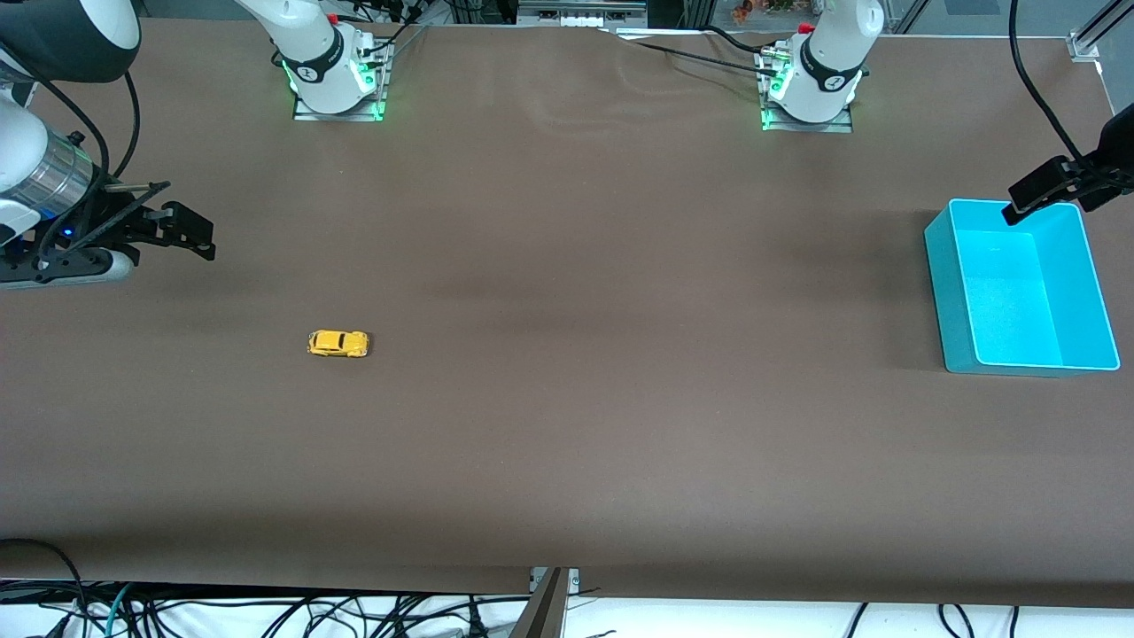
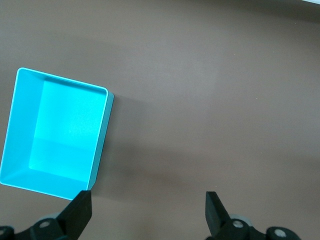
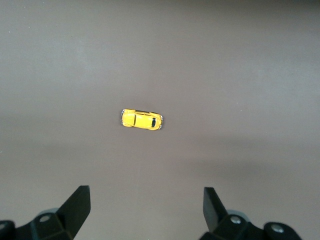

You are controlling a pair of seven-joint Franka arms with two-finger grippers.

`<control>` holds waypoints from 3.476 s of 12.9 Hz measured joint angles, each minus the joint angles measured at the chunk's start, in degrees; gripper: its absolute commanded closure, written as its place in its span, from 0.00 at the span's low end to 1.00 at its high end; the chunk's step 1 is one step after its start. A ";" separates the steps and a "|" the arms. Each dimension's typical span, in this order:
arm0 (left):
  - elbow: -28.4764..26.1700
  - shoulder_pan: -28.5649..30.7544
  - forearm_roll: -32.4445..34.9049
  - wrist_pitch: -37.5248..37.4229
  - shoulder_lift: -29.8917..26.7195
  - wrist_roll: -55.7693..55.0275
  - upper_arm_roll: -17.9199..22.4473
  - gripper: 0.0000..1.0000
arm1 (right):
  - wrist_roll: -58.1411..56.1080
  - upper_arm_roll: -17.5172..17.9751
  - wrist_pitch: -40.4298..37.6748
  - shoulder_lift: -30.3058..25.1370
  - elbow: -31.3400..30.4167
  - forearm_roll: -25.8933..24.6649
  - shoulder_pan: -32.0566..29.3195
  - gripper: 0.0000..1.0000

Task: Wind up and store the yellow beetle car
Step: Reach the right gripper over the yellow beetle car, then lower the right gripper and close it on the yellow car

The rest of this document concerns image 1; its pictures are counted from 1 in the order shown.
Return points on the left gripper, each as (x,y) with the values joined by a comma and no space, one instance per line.
(1113,152)

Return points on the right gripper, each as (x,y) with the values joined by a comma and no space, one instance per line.
(113,221)

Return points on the yellow toy beetle car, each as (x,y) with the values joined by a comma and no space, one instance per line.
(337,343)

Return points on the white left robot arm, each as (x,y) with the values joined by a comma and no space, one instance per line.
(828,62)

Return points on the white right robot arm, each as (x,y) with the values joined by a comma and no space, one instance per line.
(319,53)

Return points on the teal plastic storage bin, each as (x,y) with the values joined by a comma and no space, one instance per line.
(1019,310)

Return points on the brown table cover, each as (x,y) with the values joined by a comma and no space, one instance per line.
(567,399)

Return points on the white background device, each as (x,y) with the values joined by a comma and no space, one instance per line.
(580,11)

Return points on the aluminium frame profile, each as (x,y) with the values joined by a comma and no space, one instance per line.
(1099,31)

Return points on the metal table bracket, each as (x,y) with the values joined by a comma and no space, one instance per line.
(545,607)

